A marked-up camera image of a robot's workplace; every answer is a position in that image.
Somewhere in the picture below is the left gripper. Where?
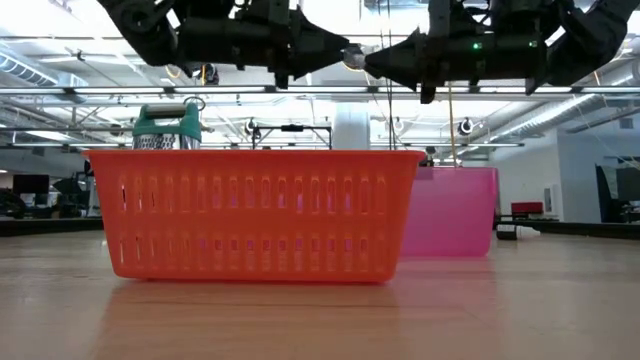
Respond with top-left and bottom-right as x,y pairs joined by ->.
173,0 -> 352,91

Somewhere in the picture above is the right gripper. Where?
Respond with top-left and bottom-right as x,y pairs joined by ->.
363,0 -> 550,105

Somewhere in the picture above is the orange slotted plastic basket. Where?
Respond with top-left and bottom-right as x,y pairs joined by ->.
81,149 -> 427,285

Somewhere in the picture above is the small food colouring bottle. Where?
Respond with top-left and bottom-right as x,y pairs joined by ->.
496,223 -> 542,242

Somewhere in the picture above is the long silver ceiling bar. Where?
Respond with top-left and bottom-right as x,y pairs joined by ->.
0,85 -> 640,96

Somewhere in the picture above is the pink plastic bin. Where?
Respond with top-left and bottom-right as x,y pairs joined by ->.
398,166 -> 501,259

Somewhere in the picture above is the red padded seat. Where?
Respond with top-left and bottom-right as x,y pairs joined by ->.
510,201 -> 545,217

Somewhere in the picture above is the dark office equipment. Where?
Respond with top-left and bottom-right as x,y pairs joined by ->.
51,159 -> 101,220
594,162 -> 640,225

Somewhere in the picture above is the black monitor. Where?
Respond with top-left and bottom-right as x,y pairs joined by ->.
12,174 -> 51,196

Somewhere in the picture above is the teal-handled metal box grater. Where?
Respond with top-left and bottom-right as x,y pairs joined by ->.
131,96 -> 206,151

